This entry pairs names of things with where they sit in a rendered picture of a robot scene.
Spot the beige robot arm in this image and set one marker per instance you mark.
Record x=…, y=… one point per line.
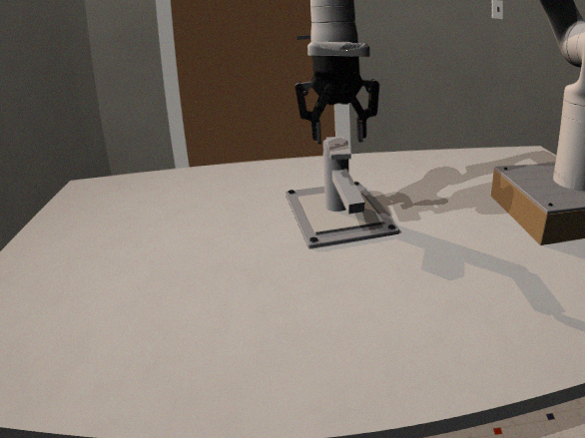
x=333, y=22

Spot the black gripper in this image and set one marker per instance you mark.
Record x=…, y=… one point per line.
x=336, y=80

